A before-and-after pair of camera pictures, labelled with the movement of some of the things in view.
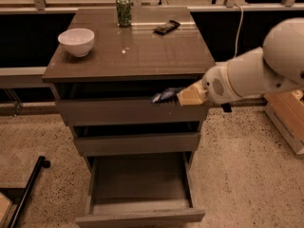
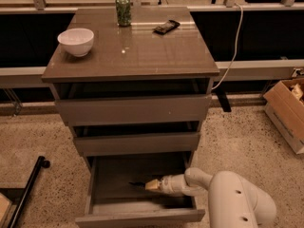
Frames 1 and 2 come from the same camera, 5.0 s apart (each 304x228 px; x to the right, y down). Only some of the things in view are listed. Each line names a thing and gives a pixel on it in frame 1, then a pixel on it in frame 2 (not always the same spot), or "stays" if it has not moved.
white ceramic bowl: (78, 41) stays
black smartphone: (167, 96) → (139, 184)
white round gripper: (215, 85) → (164, 184)
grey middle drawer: (138, 144) stays
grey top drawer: (87, 112) stays
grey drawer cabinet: (104, 70) stays
